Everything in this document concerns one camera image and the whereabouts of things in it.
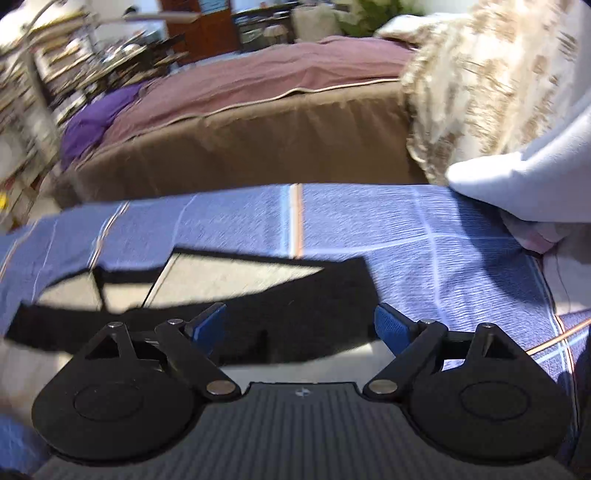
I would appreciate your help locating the brown bed with pink cover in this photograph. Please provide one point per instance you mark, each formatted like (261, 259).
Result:
(312, 112)

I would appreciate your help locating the cream and black sweater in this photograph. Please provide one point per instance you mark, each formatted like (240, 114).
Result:
(313, 315)

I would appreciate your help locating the white cloth pile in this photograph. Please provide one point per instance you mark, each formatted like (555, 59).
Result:
(543, 191)

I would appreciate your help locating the green potted plant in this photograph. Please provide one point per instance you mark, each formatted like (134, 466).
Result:
(369, 16)

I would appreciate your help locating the purple garment on bed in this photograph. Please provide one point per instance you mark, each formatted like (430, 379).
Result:
(86, 128)

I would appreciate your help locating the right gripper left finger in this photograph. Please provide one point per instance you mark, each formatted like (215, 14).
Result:
(125, 396)

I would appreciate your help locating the blue plaid table cloth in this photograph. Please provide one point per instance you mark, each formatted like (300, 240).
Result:
(432, 254)

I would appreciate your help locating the floral beige quilt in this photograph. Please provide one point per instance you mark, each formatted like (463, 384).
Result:
(490, 80)

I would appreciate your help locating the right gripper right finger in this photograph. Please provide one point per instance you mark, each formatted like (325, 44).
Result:
(470, 394)

